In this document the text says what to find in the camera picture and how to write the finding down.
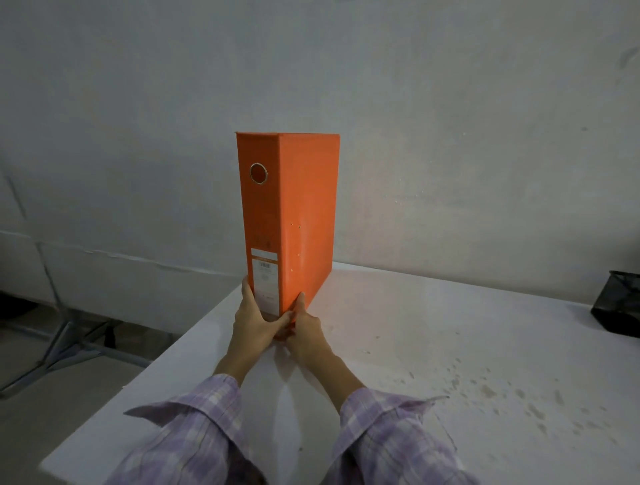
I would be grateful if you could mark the person's left hand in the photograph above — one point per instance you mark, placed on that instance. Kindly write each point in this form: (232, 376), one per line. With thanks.
(252, 330)

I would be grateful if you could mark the person's right hand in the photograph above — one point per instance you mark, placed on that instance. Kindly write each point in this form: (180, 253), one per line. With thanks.
(307, 337)

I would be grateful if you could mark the person's right fingers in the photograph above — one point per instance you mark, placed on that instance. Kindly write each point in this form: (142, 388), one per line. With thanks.
(301, 306)

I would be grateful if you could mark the person's left thumb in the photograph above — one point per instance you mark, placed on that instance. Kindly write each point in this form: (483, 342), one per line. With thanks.
(281, 321)

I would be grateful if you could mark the orange lever arch binder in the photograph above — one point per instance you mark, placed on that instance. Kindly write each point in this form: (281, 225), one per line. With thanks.
(295, 210)

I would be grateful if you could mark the person's left forearm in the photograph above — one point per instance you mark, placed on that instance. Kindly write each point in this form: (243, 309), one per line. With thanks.
(200, 434)

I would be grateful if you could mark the person's right forearm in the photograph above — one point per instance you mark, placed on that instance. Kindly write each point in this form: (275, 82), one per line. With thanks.
(380, 429)

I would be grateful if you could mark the grey metal stand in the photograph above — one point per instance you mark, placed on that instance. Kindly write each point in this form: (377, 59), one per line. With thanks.
(65, 344)

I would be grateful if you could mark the black mesh desk organizer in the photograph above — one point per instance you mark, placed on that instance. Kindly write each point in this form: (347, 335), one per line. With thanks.
(619, 302)

